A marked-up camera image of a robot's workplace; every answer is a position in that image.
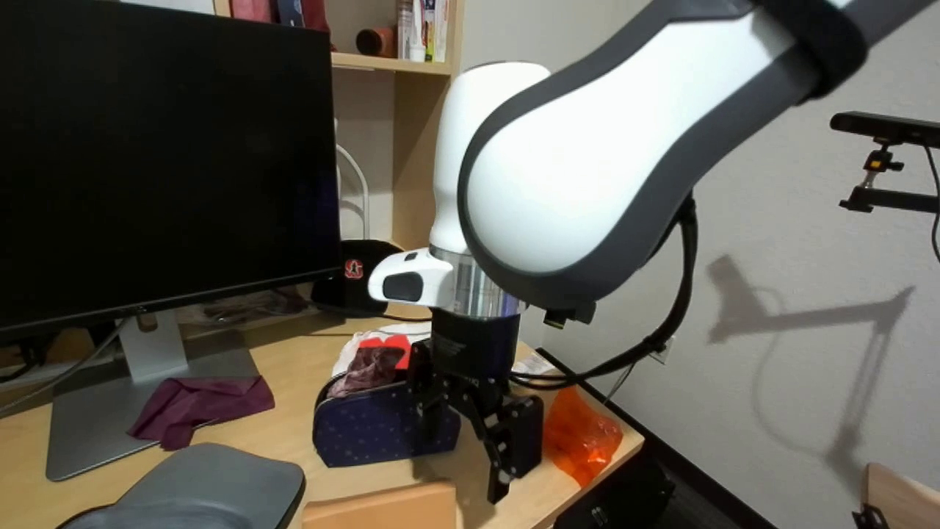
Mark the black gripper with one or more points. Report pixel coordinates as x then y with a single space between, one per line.
474 354

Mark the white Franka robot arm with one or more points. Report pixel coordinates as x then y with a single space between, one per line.
589 167

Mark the navy star print purse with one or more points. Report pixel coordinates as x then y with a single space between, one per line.
370 427

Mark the black cap with red logo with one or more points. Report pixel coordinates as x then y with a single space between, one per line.
342 280

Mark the orange plastic bag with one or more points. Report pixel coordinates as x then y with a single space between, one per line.
577 437

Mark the white package with red item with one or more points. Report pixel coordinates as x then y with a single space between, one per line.
376 358

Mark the clear plastic wrapped packet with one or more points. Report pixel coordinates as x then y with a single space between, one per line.
245 311

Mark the purple cloth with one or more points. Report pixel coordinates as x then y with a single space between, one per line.
199 402

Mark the light wooden shelf unit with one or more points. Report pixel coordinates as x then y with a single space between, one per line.
412 148

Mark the wooden board with clamp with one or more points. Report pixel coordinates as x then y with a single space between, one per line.
899 502

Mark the black computer monitor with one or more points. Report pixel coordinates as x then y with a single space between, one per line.
164 148

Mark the black camera stand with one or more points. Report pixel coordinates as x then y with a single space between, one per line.
884 127

